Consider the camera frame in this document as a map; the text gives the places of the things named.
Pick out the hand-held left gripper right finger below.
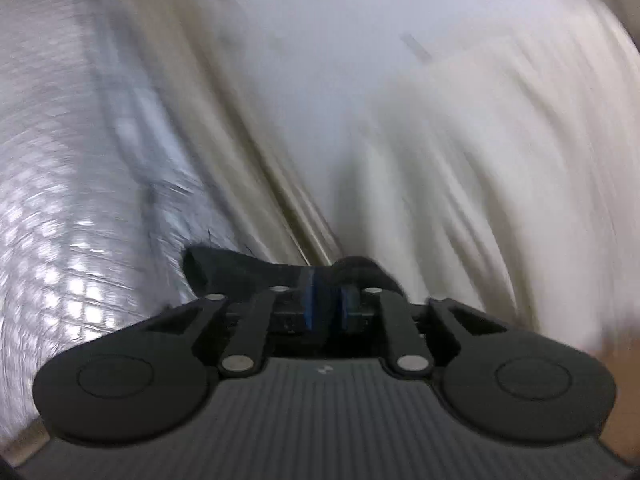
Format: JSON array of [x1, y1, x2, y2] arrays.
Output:
[[342, 284, 507, 379]]

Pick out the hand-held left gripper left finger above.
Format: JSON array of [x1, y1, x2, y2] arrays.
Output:
[[131, 268, 322, 379]]

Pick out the black drawstring pants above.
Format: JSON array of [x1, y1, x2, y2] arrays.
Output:
[[182, 244, 407, 312]]

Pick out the white cloth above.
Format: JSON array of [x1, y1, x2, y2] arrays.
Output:
[[345, 0, 640, 356]]

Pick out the grey tape strip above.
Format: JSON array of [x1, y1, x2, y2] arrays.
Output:
[[399, 32, 432, 61]]

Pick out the silver quilted foil sheet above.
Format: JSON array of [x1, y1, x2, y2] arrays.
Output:
[[0, 0, 301, 441]]

